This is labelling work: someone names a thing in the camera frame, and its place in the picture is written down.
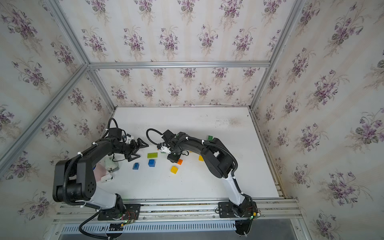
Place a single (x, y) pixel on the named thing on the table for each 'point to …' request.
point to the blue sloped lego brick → (136, 166)
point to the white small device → (112, 164)
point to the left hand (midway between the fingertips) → (144, 150)
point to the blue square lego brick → (151, 163)
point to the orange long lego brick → (180, 162)
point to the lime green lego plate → (153, 155)
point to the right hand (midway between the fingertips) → (176, 156)
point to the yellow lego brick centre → (200, 158)
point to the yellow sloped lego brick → (174, 170)
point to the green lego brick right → (210, 138)
